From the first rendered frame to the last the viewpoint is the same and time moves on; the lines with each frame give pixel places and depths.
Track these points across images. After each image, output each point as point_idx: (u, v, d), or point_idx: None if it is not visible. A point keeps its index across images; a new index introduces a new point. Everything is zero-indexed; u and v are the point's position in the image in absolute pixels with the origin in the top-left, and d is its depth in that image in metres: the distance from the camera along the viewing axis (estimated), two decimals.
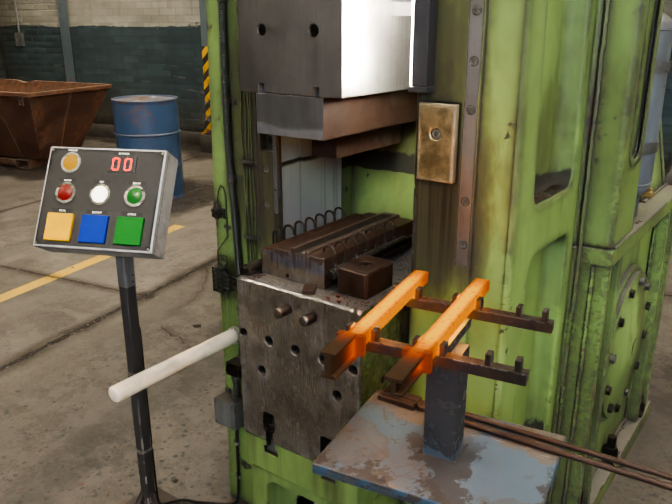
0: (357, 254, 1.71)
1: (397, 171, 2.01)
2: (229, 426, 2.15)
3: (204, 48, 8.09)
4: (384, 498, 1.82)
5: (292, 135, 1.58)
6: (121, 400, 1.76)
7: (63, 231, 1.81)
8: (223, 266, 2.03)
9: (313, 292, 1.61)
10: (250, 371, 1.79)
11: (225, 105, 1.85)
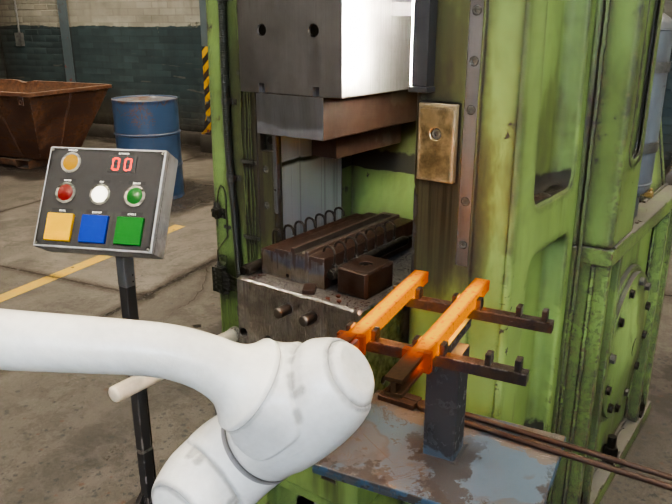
0: (357, 254, 1.71)
1: (397, 171, 2.01)
2: None
3: (204, 48, 8.09)
4: (384, 498, 1.82)
5: (292, 135, 1.58)
6: (121, 400, 1.76)
7: (63, 231, 1.81)
8: (223, 266, 2.03)
9: (313, 292, 1.61)
10: None
11: (225, 105, 1.85)
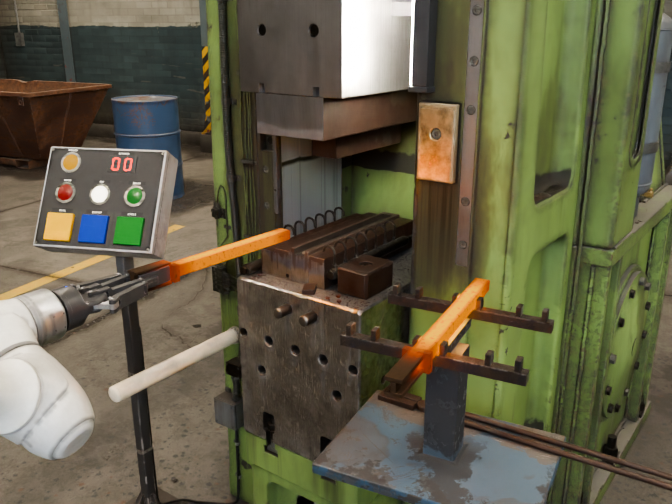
0: (357, 254, 1.71)
1: (397, 171, 2.01)
2: (229, 426, 2.15)
3: (204, 48, 8.09)
4: (384, 498, 1.82)
5: (292, 135, 1.58)
6: (121, 400, 1.76)
7: (63, 231, 1.81)
8: (223, 266, 2.03)
9: (313, 292, 1.61)
10: (250, 371, 1.79)
11: (225, 105, 1.85)
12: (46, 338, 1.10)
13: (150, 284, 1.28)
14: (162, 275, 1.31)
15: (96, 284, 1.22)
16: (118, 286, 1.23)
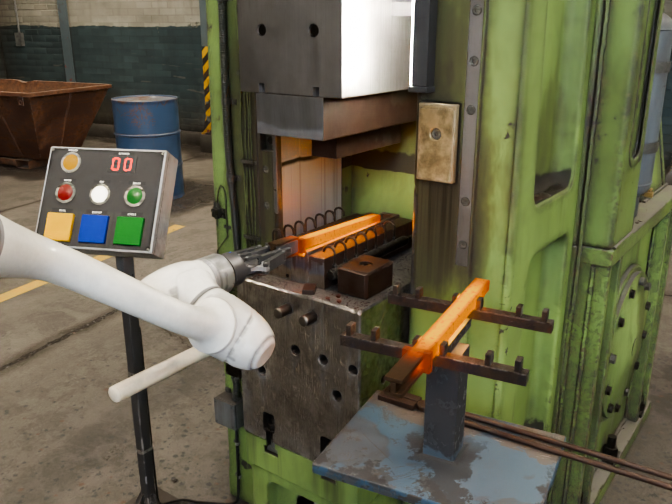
0: (357, 254, 1.71)
1: (397, 171, 2.01)
2: (229, 426, 2.15)
3: (204, 48, 8.09)
4: (384, 498, 1.82)
5: (292, 135, 1.58)
6: (121, 400, 1.76)
7: (63, 231, 1.81)
8: None
9: (313, 292, 1.61)
10: (250, 371, 1.79)
11: (225, 105, 1.85)
12: None
13: (286, 254, 1.59)
14: (293, 247, 1.62)
15: (247, 252, 1.54)
16: (264, 254, 1.54)
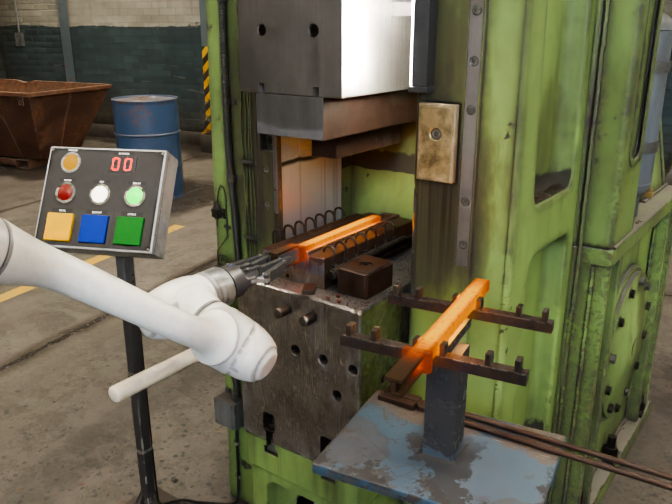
0: (357, 254, 1.71)
1: (397, 171, 2.01)
2: (229, 426, 2.15)
3: (204, 48, 8.09)
4: (384, 498, 1.82)
5: (292, 135, 1.58)
6: (121, 400, 1.76)
7: (63, 231, 1.81)
8: (223, 266, 2.03)
9: (313, 292, 1.61)
10: None
11: (225, 105, 1.85)
12: None
13: (286, 262, 1.59)
14: (293, 255, 1.63)
15: (248, 263, 1.54)
16: (265, 264, 1.55)
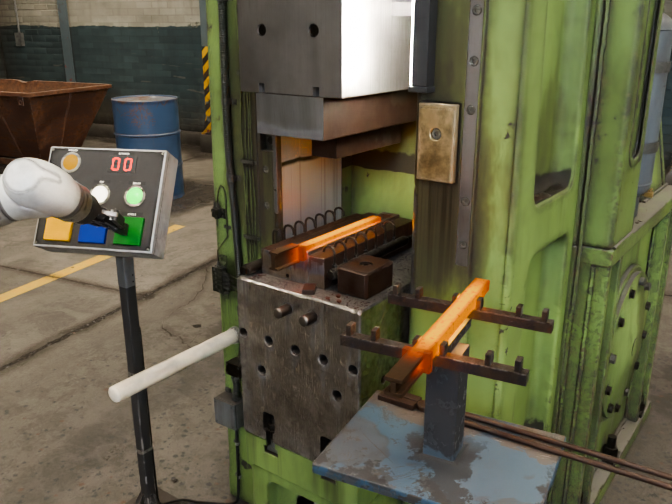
0: (357, 254, 1.71)
1: (397, 171, 2.01)
2: (229, 426, 2.15)
3: (204, 48, 8.09)
4: (384, 498, 1.82)
5: (292, 135, 1.58)
6: (121, 400, 1.76)
7: (63, 231, 1.81)
8: (223, 266, 2.03)
9: (313, 292, 1.61)
10: (250, 371, 1.79)
11: (225, 105, 1.85)
12: (80, 209, 1.49)
13: None
14: (124, 228, 1.75)
15: None
16: None
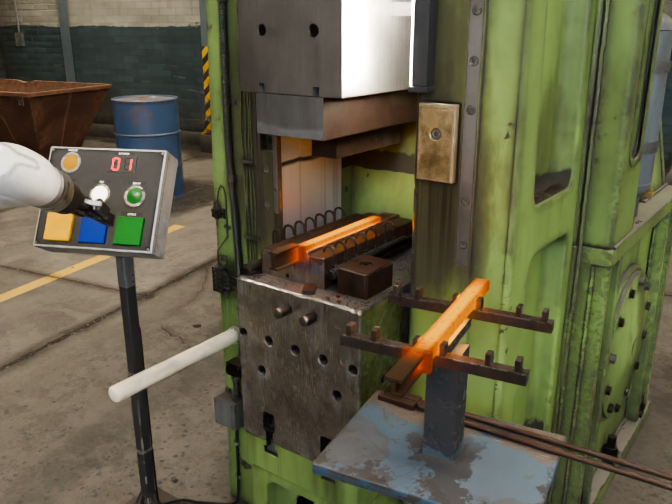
0: (357, 254, 1.71)
1: (397, 171, 2.01)
2: (229, 426, 2.15)
3: (204, 48, 8.09)
4: (384, 498, 1.82)
5: (292, 135, 1.58)
6: (121, 400, 1.76)
7: (63, 231, 1.81)
8: (223, 266, 2.03)
9: (313, 292, 1.61)
10: (250, 371, 1.79)
11: (225, 105, 1.85)
12: (61, 197, 1.41)
13: None
14: (110, 218, 1.67)
15: None
16: None
